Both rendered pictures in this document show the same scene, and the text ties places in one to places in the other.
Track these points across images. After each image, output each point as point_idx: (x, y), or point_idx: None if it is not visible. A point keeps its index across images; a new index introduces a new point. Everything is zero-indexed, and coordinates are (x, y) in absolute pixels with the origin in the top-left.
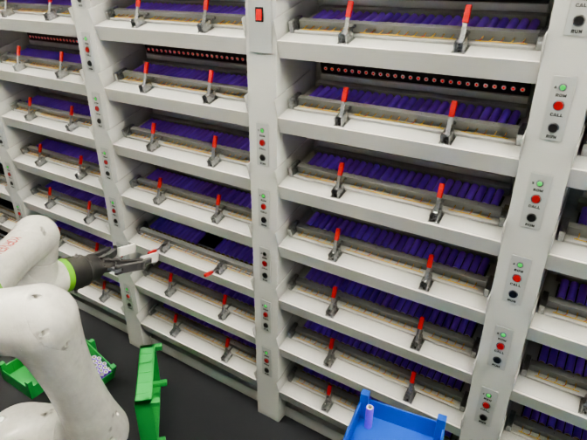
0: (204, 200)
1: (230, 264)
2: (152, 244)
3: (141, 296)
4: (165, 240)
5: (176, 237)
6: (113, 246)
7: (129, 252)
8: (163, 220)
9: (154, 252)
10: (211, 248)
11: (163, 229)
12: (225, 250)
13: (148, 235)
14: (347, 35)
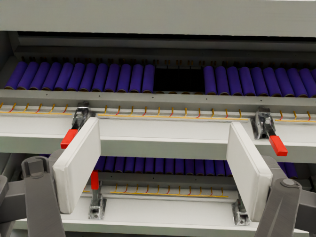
0: None
1: (272, 112)
2: (39, 123)
3: (16, 232)
4: (72, 104)
5: (98, 91)
6: (22, 169)
7: (91, 166)
8: (34, 66)
9: (238, 129)
10: (190, 92)
11: (49, 82)
12: (238, 87)
13: (15, 105)
14: None
